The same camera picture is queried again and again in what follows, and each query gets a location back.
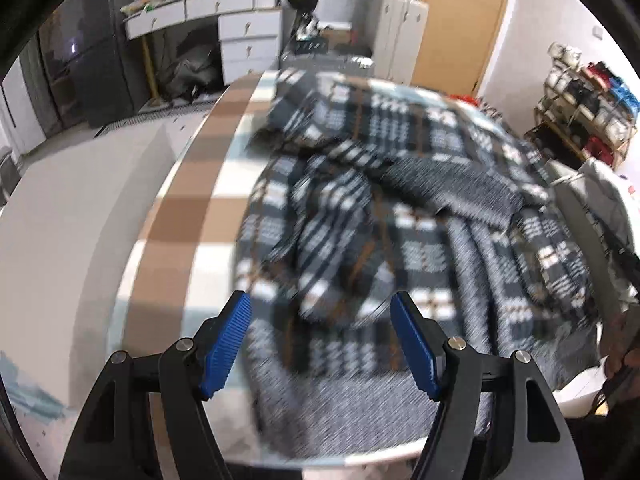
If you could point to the green packaging clutter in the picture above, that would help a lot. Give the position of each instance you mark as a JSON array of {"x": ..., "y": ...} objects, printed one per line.
[{"x": 137, "y": 6}]

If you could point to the white hard suitcase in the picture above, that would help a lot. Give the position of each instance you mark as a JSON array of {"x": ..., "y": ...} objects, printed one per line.
[{"x": 397, "y": 35}]

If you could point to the white light switch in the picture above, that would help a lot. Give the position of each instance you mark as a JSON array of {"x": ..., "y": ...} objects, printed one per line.
[{"x": 597, "y": 31}]

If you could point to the wooden door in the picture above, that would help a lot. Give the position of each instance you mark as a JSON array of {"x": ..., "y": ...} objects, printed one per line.
[{"x": 460, "y": 25}]

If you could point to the checked bed sheet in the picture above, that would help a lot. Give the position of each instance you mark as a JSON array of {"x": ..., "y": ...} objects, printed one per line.
[{"x": 220, "y": 175}]

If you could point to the red plastic bag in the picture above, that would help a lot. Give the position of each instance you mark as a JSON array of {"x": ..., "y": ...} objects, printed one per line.
[{"x": 462, "y": 97}]

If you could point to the white fleece garment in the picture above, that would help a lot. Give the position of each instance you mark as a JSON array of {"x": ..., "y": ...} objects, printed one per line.
[{"x": 595, "y": 195}]

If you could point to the dark bag under desk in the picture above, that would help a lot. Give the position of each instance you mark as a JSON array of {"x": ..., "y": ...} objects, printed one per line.
[{"x": 192, "y": 72}]

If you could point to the person's right hand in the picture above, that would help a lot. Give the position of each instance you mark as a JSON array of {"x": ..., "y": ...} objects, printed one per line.
[{"x": 617, "y": 342}]

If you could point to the plaid knit cardigan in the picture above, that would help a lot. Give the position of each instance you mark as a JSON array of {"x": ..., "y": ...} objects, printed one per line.
[{"x": 400, "y": 210}]

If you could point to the wooden shoe rack with shoes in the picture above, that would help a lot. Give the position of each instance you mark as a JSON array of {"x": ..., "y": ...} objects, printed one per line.
[{"x": 590, "y": 100}]

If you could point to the grey chair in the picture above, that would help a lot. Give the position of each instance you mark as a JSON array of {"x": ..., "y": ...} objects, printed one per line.
[{"x": 6, "y": 175}]

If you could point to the white desk with drawers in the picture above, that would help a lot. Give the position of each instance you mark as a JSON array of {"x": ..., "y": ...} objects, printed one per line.
[{"x": 247, "y": 35}]

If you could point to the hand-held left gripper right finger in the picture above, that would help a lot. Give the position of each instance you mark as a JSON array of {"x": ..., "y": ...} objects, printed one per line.
[{"x": 415, "y": 345}]

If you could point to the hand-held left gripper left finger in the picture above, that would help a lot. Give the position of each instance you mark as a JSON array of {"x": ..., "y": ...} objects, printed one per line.
[{"x": 227, "y": 345}]

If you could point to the striped rug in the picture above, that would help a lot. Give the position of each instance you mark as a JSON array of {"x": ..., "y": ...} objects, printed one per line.
[{"x": 150, "y": 119}]

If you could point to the dark grey refrigerator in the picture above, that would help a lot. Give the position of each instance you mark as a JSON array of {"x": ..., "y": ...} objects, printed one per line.
[{"x": 95, "y": 70}]

